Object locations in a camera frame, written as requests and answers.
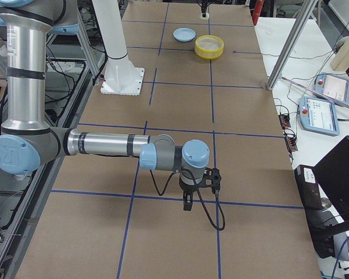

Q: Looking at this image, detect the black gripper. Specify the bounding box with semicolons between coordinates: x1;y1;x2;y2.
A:
182;184;196;211
201;0;208;16

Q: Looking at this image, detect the white steamed bun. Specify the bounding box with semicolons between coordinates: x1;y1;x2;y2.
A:
200;13;210;20

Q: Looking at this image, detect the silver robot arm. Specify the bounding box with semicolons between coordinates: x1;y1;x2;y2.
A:
0;1;218;210

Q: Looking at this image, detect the yellow bamboo steamer basket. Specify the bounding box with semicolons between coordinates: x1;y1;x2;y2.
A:
195;35;225;60

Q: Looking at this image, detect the light blue plate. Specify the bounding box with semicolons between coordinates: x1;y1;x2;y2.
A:
173;27;196;42

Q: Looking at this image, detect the red cylinder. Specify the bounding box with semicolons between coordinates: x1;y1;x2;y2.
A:
252;0;264;26

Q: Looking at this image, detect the orange connector module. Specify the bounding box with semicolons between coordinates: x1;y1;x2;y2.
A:
278;114;291;129
285;134;298;152

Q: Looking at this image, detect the metal reacher grabber stick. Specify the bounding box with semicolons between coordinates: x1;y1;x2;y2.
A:
279;76;349;109

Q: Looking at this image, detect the far blue teach pendant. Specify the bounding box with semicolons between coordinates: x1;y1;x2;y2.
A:
314;73;349;105

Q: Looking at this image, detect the blue teach pendant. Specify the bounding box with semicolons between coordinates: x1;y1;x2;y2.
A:
314;73;349;105
298;96;340;136

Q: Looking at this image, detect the black monitor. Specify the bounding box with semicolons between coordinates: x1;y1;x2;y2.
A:
313;135;349;239

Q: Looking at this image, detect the near blue teach pendant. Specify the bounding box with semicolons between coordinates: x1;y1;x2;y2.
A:
298;96;340;136

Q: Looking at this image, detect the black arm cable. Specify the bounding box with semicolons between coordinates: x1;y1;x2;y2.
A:
149;168;226;231

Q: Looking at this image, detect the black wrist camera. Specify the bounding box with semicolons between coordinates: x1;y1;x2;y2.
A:
200;167;222;195

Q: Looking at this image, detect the aluminium frame post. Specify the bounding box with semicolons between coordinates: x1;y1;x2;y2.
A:
267;0;317;91

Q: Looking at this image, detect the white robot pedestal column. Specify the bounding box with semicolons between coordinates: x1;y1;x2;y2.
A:
92;0;145;96

